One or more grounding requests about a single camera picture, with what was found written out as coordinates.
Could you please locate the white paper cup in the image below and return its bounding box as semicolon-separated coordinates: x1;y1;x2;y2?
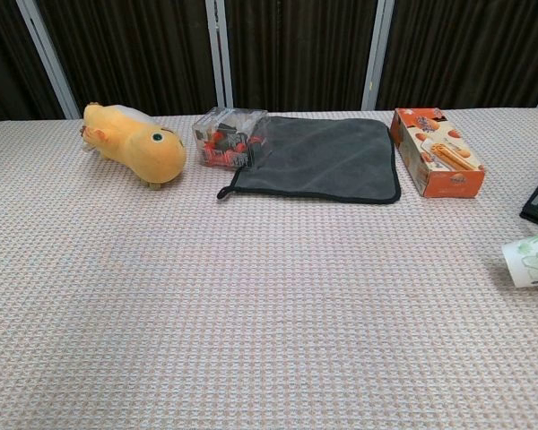
501;229;538;288

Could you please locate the gray cloth with black trim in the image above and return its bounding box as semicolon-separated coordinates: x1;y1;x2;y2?
217;116;403;205

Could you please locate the clear plastic box of clips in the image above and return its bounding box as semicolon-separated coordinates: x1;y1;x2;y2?
191;107;270;171

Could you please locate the beige woven tablecloth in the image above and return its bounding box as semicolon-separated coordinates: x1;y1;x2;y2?
0;107;538;430

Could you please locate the yellow plush toy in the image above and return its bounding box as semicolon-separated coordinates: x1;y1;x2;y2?
79;101;188;188

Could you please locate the black folding screen panel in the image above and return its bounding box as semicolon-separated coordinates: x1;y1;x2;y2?
17;0;232;121
366;0;538;111
0;0;80;129
205;0;394;113

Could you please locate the orange cookie box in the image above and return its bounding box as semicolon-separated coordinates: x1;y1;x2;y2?
388;107;485;199

